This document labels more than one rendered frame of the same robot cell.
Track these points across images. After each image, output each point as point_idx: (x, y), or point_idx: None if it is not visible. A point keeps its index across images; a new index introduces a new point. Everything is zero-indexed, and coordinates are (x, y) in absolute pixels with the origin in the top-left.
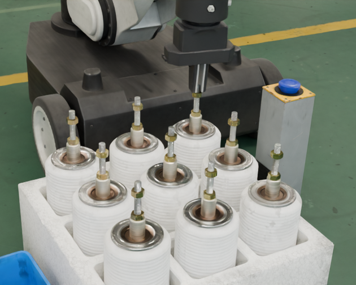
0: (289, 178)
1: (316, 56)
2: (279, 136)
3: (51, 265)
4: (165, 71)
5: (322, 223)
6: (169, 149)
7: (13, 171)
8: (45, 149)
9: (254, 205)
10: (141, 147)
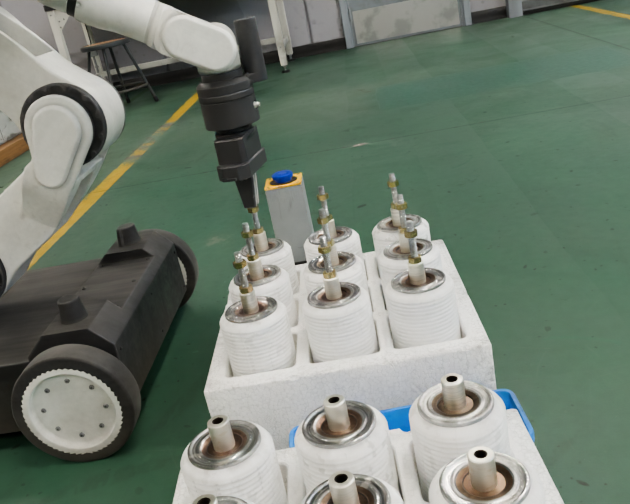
0: None
1: (85, 257)
2: (307, 219)
3: None
4: (86, 283)
5: None
6: (328, 232)
7: (36, 491)
8: (59, 432)
9: None
10: (269, 273)
